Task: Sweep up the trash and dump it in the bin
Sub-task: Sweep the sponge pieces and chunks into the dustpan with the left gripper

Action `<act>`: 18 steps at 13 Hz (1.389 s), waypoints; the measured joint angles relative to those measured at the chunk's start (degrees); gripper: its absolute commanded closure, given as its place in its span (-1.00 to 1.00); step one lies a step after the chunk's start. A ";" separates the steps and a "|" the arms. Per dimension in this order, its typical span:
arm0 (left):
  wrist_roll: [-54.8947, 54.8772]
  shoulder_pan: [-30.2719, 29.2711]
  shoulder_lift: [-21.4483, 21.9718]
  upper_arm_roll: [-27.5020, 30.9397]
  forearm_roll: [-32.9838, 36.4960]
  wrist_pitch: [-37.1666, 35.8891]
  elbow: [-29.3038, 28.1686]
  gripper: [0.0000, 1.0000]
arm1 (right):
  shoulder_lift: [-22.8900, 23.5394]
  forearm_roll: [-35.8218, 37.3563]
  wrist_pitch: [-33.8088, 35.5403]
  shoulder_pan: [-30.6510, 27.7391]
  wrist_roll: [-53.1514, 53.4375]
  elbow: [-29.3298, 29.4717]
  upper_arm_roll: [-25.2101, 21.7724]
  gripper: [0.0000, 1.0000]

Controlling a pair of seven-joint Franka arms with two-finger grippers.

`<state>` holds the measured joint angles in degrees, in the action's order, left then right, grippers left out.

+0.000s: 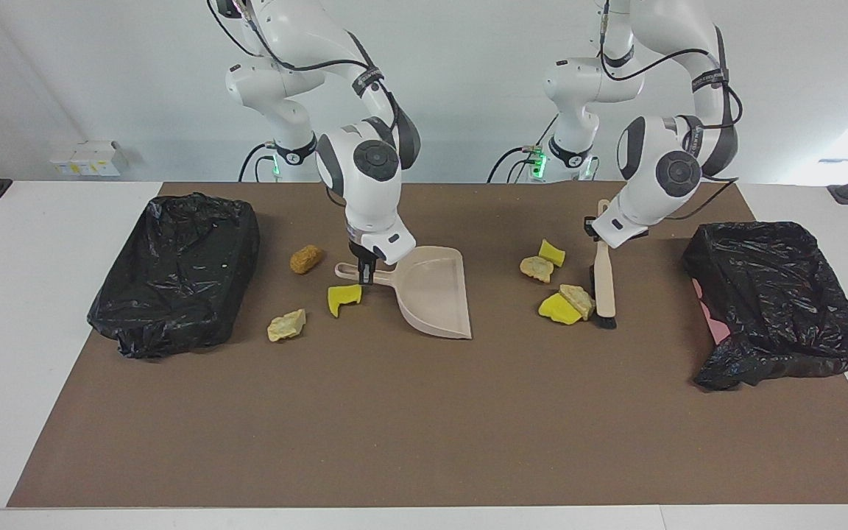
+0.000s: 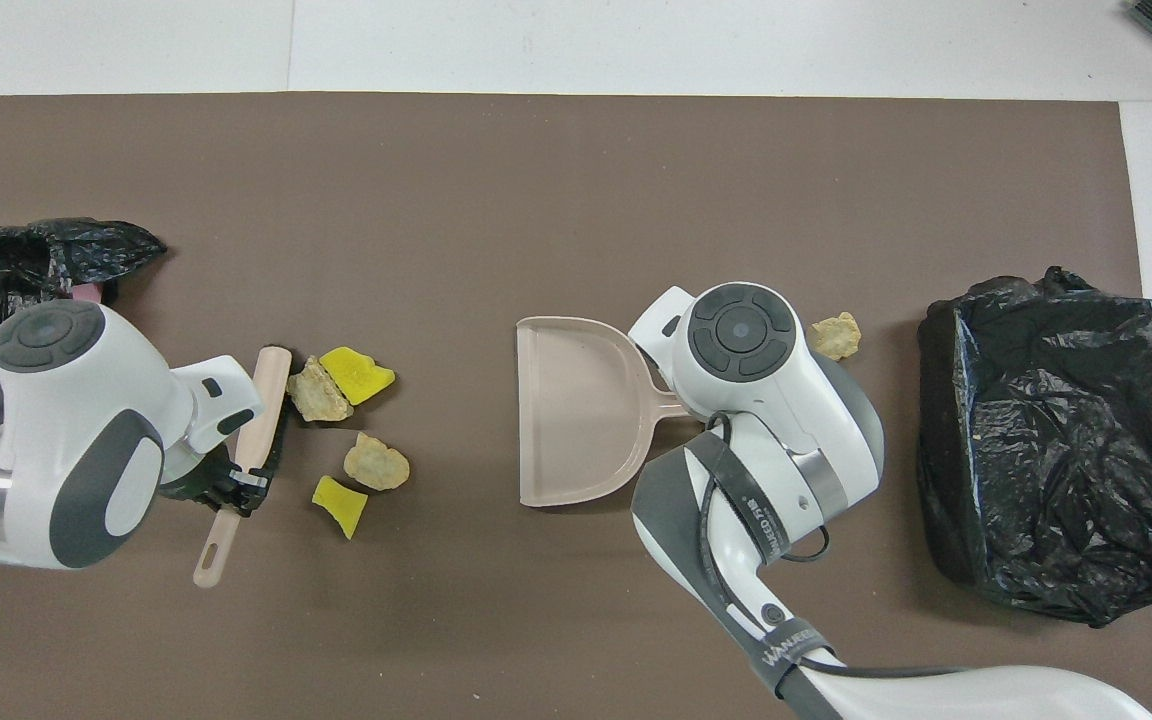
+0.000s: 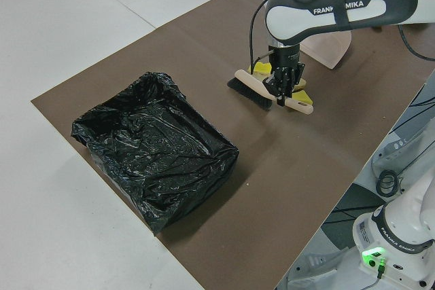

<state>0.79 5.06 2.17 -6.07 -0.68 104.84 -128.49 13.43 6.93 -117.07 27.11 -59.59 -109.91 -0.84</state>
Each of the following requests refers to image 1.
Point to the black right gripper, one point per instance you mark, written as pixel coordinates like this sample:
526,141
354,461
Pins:
361,254

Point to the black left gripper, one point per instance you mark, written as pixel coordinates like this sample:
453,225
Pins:
591,225

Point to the notched yellow sponge piece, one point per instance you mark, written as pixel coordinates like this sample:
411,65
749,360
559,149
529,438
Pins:
339,298

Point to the brown cork lump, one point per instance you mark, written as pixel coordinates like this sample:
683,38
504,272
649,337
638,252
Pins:
305,259

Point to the beige plastic dustpan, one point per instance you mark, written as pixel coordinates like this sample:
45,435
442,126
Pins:
431,294

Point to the beige foam chunk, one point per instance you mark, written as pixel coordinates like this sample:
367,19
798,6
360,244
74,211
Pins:
536,269
286,326
578,298

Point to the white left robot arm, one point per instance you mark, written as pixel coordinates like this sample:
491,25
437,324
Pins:
659,184

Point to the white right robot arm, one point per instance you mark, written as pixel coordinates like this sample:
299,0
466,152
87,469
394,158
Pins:
369,191

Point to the pink plastic bin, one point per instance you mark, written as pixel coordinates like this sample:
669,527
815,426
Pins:
715,324

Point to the black trash bag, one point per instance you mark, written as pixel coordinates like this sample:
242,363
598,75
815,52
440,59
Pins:
777,309
174,294

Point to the brown table mat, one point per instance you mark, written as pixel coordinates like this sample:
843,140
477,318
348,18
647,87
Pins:
424,442

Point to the white electrical box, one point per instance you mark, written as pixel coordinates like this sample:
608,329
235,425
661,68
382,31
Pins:
89,158

